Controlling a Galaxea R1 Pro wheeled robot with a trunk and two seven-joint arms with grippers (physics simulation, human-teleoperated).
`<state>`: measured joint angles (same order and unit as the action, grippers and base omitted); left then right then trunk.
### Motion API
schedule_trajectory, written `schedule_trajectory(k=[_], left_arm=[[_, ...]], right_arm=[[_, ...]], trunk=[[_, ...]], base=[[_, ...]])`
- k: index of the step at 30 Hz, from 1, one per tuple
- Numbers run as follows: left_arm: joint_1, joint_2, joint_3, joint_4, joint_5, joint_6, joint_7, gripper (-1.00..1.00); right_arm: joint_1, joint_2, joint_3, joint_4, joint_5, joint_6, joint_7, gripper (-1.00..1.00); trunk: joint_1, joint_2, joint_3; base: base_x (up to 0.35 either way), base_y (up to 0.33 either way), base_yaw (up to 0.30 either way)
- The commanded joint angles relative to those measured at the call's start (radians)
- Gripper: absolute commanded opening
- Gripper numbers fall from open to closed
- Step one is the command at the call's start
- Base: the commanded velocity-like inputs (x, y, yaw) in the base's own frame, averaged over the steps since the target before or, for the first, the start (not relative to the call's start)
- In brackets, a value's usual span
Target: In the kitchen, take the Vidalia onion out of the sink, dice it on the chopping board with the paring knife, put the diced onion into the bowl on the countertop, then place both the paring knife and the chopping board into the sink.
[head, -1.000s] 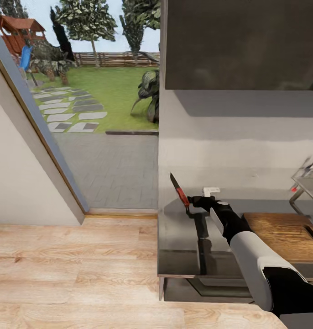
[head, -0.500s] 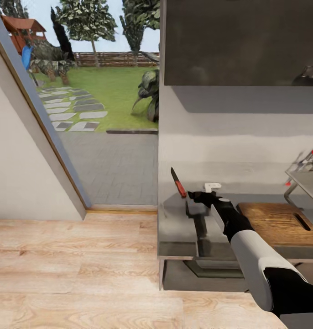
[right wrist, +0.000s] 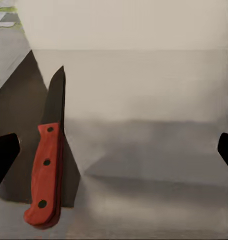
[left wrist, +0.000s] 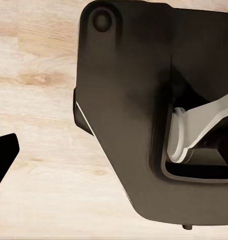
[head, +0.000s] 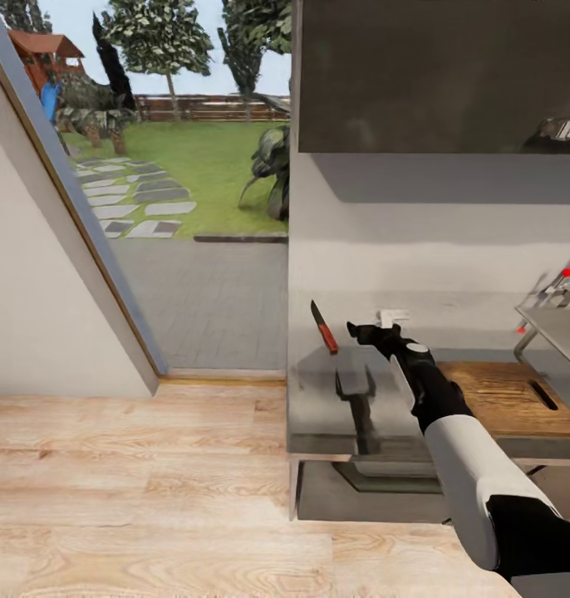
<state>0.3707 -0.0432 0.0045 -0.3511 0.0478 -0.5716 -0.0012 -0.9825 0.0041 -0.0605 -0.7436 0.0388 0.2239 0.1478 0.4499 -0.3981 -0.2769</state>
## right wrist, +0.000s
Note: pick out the fixed window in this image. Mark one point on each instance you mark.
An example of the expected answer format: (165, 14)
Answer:
(14, 45)

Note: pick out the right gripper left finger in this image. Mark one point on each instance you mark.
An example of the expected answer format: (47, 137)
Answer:
(9, 150)

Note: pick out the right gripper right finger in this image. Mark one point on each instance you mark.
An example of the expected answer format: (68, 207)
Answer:
(223, 146)

